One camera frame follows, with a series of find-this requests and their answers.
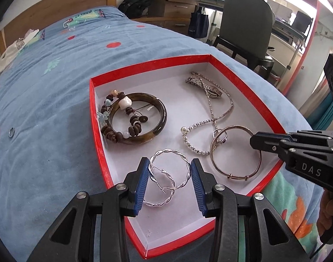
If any thin silver bangle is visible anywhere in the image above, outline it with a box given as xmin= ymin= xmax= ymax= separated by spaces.
xmin=209 ymin=125 xmax=262 ymax=181

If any twisted silver hoop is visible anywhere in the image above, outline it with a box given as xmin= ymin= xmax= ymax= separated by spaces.
xmin=143 ymin=164 xmax=175 ymax=208
xmin=149 ymin=148 xmax=191 ymax=191

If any black backpack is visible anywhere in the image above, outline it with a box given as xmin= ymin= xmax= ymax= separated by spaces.
xmin=118 ymin=0 xmax=152 ymax=19

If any wooden drawer cabinet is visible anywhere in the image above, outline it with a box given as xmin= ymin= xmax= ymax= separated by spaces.
xmin=134 ymin=0 xmax=197 ymax=36

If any person's right hand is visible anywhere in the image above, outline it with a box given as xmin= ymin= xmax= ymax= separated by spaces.
xmin=317 ymin=189 xmax=333 ymax=236

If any dark blue hanging bag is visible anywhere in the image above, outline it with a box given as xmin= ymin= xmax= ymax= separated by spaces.
xmin=188 ymin=7 xmax=209 ymax=39

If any white garment on bed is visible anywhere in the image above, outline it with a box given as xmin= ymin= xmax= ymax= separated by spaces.
xmin=0 ymin=29 xmax=39 ymax=75

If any small silver ring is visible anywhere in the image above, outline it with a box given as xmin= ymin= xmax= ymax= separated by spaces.
xmin=212 ymin=128 xmax=229 ymax=149

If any dark brown bangle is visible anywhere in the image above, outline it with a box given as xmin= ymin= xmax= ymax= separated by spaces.
xmin=100 ymin=90 xmax=167 ymax=145

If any brown beaded bracelet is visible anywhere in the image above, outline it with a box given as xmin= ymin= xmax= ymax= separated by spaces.
xmin=97 ymin=88 xmax=149 ymax=144

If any red shallow box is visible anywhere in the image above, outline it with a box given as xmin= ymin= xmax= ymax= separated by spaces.
xmin=89 ymin=55 xmax=284 ymax=259

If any dark grey chair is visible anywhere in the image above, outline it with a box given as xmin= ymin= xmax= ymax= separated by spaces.
xmin=213 ymin=0 xmax=274 ymax=80

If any glass desk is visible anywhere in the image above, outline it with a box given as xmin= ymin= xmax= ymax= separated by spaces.
xmin=196 ymin=0 xmax=307 ymax=47

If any wooden headboard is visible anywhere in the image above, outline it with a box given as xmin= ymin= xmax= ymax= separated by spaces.
xmin=0 ymin=0 xmax=117 ymax=54

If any blue patterned bedspread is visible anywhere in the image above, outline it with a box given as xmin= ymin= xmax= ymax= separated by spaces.
xmin=0 ymin=7 xmax=309 ymax=261

